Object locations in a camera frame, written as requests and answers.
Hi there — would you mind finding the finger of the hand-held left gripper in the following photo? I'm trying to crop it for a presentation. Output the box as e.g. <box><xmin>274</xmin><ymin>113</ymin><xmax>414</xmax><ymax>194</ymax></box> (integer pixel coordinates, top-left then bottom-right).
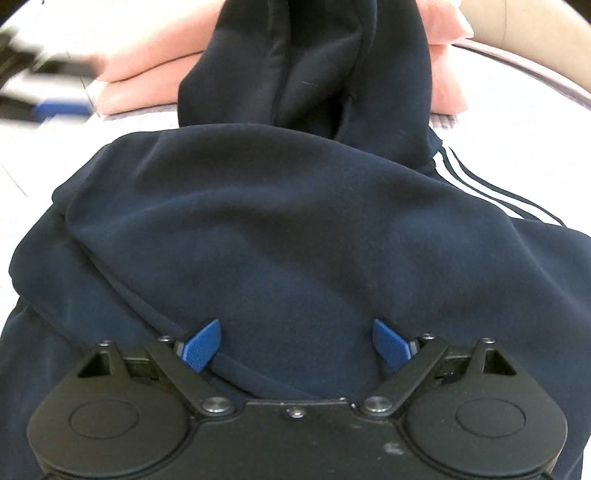
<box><xmin>0</xmin><ymin>28</ymin><xmax>100</xmax><ymax>79</ymax></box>
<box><xmin>0</xmin><ymin>95</ymin><xmax>92</xmax><ymax>124</ymax></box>

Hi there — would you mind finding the navy hoodie with white stripes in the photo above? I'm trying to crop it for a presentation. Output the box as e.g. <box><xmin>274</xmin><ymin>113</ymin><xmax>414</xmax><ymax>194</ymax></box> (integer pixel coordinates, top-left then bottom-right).
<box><xmin>0</xmin><ymin>0</ymin><xmax>591</xmax><ymax>480</ymax></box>

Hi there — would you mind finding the pink pillow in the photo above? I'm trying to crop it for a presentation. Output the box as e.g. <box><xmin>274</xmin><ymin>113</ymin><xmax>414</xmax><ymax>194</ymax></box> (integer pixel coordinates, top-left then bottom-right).
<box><xmin>90</xmin><ymin>0</ymin><xmax>475</xmax><ymax>85</ymax></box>
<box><xmin>98</xmin><ymin>44</ymin><xmax>470</xmax><ymax>117</ymax></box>

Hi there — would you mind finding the mauve mattress edge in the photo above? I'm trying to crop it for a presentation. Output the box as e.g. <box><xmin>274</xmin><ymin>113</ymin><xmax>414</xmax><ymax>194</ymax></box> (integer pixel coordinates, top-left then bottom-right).
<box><xmin>454</xmin><ymin>38</ymin><xmax>591</xmax><ymax>106</ymax></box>

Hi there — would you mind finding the beige padded headboard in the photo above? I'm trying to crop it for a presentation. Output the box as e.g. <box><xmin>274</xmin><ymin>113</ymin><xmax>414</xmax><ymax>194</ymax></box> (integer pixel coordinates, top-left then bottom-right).
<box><xmin>462</xmin><ymin>0</ymin><xmax>591</xmax><ymax>99</ymax></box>

